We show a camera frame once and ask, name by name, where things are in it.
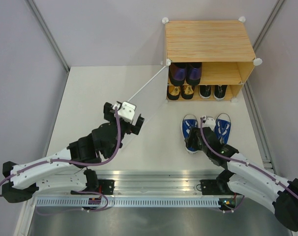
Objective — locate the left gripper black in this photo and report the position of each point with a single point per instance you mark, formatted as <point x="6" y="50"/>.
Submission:
<point x="135" y="129"/>

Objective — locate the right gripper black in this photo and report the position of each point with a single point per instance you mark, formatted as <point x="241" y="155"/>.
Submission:
<point x="188" y="141"/>

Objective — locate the blue canvas sneaker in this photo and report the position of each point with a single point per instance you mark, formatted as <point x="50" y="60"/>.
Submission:
<point x="189" y="121"/>
<point x="223" y="127"/>

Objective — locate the white cabinet door panel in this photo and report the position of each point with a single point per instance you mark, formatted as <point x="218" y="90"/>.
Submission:
<point x="145" y="87"/>

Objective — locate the gold loafer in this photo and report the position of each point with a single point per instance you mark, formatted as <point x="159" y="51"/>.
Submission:
<point x="173" y="92"/>
<point x="187" y="92"/>

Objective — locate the black white sneaker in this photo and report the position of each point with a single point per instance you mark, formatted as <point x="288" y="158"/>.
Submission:
<point x="205" y="91"/>
<point x="220" y="92"/>

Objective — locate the purple pointed loafer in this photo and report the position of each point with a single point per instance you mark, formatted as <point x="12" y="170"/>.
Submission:
<point x="177" y="73"/>
<point x="194" y="73"/>

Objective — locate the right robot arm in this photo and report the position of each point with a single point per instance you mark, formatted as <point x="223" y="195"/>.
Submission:
<point x="275" y="193"/>

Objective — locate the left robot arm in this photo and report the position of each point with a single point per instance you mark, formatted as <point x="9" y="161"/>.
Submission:
<point x="70" y="168"/>

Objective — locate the wooden shoe cabinet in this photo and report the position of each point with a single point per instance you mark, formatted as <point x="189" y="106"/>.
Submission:
<point x="223" y="47"/>

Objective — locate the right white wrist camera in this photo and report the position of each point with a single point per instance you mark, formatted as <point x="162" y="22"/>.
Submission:
<point x="208" y="121"/>

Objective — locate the aluminium rail base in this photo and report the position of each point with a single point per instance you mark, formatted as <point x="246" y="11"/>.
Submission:
<point x="104" y="182"/>

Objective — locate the white slotted cable duct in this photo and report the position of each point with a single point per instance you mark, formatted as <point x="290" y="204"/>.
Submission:
<point x="127" y="202"/>

